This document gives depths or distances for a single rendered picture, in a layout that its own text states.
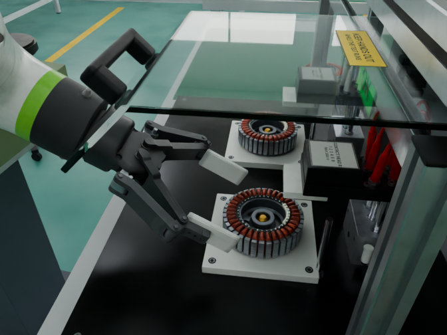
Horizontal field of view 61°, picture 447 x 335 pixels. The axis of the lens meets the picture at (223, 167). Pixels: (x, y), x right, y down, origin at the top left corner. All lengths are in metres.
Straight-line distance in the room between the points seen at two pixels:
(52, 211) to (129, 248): 1.35
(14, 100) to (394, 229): 0.40
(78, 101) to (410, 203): 0.36
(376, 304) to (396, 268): 0.04
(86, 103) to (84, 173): 1.62
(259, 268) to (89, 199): 1.47
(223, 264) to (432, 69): 0.34
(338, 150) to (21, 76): 0.37
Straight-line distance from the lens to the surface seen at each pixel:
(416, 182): 0.26
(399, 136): 0.32
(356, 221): 0.54
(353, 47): 0.37
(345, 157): 0.47
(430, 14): 0.32
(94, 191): 1.95
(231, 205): 0.54
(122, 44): 0.39
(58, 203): 1.94
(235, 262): 0.52
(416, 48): 0.33
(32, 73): 0.49
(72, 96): 0.48
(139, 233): 0.58
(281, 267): 0.52
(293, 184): 0.48
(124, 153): 0.48
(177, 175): 0.68
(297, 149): 0.73
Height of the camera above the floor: 1.18
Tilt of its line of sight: 36 degrees down
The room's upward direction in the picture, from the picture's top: straight up
